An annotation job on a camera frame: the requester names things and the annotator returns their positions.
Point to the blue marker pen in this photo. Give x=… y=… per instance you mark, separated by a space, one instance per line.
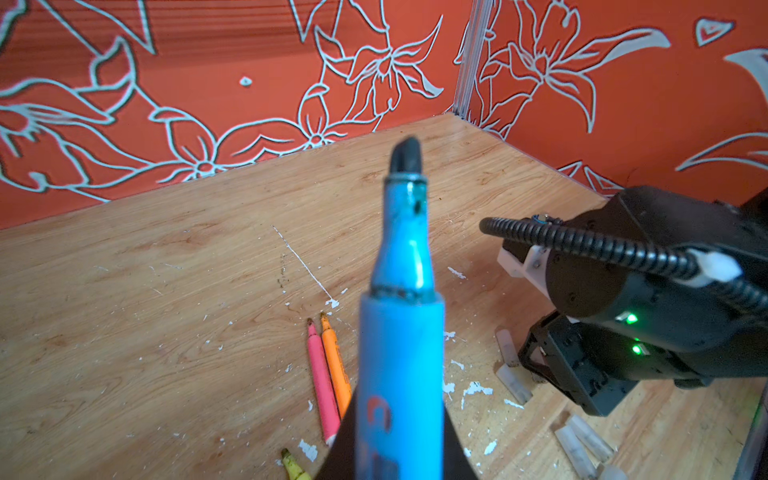
x=399 y=398

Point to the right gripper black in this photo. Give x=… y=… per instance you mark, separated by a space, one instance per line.
x=555 y=350

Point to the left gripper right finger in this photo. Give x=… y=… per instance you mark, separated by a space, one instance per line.
x=456 y=465

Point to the clear pen cap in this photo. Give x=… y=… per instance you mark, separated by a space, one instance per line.
x=513 y=384
x=576 y=453
x=599 y=448
x=611 y=472
x=507 y=348

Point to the yellow marker pen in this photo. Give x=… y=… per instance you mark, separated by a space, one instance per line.
x=294 y=470

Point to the pink marker pen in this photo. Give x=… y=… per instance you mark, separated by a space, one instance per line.
x=325 y=396

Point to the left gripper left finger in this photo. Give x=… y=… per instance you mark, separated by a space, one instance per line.
x=340 y=462

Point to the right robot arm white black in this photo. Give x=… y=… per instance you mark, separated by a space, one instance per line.
x=651 y=286

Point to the orange marker pen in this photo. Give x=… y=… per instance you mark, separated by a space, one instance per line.
x=339 y=378

